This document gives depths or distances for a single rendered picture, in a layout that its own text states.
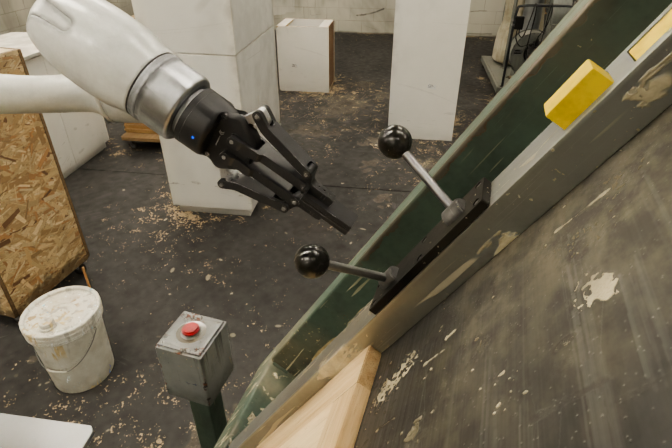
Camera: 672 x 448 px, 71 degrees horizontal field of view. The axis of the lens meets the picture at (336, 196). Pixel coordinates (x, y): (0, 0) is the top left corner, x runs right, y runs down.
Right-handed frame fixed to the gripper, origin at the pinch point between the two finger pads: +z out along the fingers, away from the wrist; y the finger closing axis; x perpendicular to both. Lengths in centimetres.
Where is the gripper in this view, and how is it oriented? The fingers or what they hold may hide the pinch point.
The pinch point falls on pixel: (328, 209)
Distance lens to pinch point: 58.0
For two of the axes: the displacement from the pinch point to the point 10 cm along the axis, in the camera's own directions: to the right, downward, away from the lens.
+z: 8.2, 5.8, 0.4
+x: -3.1, 4.9, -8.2
